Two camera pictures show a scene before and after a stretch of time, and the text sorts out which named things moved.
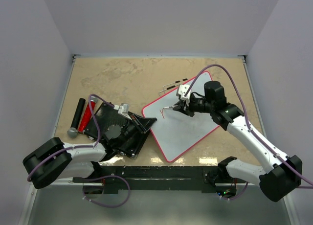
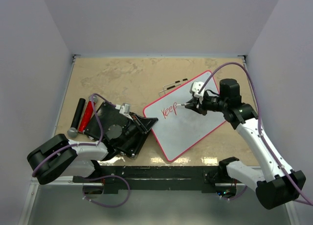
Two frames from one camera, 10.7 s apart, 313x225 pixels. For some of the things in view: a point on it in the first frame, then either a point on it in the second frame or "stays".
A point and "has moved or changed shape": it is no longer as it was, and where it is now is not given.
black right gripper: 184,108 to 197,106
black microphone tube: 78,115 stays
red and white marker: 169,107 has moved or changed shape
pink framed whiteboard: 174,131 stays
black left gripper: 142,124 stays
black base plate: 162,178 stays
